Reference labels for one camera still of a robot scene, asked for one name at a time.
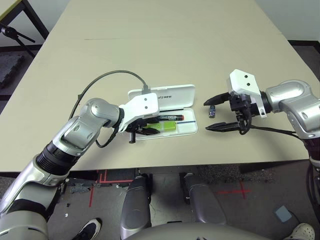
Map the side table with black legs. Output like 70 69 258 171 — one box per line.
0 0 50 41

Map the grey blue square pad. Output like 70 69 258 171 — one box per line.
274 205 294 224

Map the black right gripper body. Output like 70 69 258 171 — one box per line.
228 94 260 135

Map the black marker with red cap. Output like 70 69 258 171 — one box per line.
157 114 186 122

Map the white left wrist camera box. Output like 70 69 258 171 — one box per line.
118 92 161 134

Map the dark foam floor mat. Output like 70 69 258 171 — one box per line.
0 53 26 89

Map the white plastic pencil case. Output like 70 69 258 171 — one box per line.
127 84 200 141

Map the white perforated shoe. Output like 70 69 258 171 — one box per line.
283 222 316 240

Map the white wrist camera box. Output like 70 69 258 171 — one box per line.
226 69 269 119
118 92 161 134

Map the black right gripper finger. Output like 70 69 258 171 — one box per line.
204 121 242 133
203 92 232 107

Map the black and white sneaker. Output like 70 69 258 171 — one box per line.
72 217 104 240

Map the black tripod stand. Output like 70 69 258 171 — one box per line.
0 23 36 59

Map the grey robot right leg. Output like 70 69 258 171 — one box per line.
179 172 227 225

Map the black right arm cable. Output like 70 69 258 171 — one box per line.
246 124 320 221

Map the green rectangular eraser block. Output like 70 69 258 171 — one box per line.
147 121 178 133

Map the grey robot torso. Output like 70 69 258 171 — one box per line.
124 222 274 240

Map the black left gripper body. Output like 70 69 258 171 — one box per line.
124 119 144 145

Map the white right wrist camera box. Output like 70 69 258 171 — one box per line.
226 69 269 119

